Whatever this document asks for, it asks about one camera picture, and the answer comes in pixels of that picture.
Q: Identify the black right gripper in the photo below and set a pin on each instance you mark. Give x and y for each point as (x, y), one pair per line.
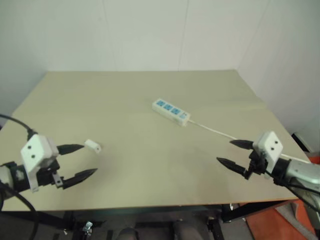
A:
(257, 166)

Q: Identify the silver metal clamp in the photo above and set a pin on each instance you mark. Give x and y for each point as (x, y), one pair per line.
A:
(87, 227)

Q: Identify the dark rounded shape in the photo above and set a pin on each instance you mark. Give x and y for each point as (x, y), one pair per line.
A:
(128, 234)

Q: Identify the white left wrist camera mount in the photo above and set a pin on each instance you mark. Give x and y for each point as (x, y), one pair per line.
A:
(35, 150)

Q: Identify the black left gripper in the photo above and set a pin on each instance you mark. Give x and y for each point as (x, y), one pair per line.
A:
(46, 176)

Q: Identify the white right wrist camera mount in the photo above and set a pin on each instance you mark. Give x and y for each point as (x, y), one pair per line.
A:
(268, 143)

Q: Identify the white blue power strip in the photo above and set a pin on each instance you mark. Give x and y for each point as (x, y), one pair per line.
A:
(170, 110)

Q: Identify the black table frame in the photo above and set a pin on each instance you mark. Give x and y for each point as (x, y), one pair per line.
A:
(250, 208)

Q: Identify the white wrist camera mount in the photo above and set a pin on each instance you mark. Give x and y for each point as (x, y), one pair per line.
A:
(35, 150)
(268, 143)

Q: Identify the white plug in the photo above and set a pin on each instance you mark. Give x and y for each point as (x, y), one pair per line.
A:
(92, 146)

